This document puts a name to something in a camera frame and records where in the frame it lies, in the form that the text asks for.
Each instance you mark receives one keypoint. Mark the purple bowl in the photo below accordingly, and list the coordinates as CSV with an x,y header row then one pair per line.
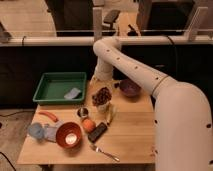
x,y
129,88

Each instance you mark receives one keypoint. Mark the black office chair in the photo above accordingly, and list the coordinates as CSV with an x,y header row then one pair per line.
x,y
108,22

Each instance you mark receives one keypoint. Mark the orange fruit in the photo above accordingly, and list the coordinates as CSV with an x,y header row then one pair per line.
x,y
88,125

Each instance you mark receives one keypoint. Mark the light blue cloth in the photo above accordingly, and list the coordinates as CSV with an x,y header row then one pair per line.
x,y
72,94

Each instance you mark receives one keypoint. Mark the green plastic tray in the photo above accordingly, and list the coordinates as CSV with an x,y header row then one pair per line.
x,y
53,86

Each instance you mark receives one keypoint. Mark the small metal cup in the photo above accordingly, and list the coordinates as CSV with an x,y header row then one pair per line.
x,y
83,112

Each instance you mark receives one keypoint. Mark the silver fork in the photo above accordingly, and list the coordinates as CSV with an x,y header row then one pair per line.
x,y
98,150

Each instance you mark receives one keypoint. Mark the white railing bar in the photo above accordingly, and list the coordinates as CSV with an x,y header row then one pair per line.
x,y
89,41

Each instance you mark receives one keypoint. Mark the wooden table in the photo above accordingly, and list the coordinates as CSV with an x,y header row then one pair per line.
x,y
130,137

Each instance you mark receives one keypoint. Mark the black rectangular block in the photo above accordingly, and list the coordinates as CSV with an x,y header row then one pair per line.
x,y
97,132

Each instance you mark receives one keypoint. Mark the white plastic container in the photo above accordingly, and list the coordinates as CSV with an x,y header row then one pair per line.
x,y
50,131

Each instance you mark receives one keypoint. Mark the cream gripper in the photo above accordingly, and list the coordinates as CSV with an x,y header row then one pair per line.
x,y
95,80

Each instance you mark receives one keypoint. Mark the white paper cup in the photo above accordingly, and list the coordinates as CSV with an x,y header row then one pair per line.
x,y
103,108

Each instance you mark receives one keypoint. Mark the orange carrot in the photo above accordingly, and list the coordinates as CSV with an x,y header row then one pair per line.
x,y
49,115

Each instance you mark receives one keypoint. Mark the red bowl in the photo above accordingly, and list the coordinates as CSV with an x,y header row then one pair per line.
x,y
68,135

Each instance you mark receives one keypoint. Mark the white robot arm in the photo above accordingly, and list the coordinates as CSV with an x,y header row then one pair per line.
x,y
183,119

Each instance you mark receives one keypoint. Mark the yellow banana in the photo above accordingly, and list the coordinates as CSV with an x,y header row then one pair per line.
x,y
110,115

